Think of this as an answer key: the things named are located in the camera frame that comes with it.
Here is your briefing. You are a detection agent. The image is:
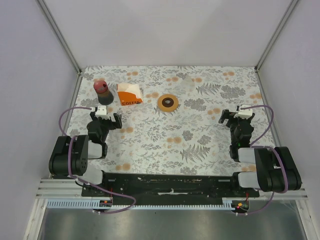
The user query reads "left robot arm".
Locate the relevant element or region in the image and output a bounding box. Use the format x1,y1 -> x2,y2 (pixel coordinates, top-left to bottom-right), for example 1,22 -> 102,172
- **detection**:
48,111 -> 122,197

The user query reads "purple cable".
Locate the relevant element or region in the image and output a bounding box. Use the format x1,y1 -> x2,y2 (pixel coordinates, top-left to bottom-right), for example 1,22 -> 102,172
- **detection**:
58,106 -> 137,216
232,104 -> 291,216

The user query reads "floral tablecloth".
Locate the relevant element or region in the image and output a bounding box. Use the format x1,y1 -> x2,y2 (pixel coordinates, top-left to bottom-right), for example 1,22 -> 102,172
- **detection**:
67,66 -> 274,176

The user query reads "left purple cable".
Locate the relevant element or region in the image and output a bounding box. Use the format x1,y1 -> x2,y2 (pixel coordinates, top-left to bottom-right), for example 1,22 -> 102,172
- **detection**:
58,106 -> 137,216

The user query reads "orange coffee filter box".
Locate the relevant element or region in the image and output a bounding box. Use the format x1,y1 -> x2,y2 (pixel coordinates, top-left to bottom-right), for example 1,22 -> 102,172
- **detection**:
117,83 -> 144,106

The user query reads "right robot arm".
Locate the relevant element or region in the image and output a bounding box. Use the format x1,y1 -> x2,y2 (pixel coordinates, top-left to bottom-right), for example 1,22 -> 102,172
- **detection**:
218,105 -> 302,197

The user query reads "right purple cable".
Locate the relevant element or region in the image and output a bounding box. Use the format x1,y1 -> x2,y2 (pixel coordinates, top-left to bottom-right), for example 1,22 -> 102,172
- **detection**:
232,104 -> 291,216

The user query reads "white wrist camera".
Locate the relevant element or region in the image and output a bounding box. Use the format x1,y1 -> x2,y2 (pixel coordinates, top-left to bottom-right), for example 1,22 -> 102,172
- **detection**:
234,104 -> 253,119
91,105 -> 109,119

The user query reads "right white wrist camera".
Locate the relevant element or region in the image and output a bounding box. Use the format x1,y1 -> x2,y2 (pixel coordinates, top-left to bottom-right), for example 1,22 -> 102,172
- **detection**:
234,104 -> 253,119

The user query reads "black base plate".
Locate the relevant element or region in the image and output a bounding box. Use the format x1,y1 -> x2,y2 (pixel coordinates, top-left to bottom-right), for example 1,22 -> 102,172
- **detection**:
81,171 -> 261,205

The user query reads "black carafe with red lid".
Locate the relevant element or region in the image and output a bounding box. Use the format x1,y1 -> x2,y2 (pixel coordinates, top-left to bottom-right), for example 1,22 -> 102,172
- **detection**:
93,80 -> 114,106

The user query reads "white slotted cable duct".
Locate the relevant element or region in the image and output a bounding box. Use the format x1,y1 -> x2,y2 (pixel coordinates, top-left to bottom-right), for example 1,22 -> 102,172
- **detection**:
46,198 -> 244,210

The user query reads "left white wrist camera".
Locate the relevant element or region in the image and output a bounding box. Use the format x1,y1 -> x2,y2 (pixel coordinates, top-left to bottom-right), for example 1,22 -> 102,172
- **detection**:
91,105 -> 109,119

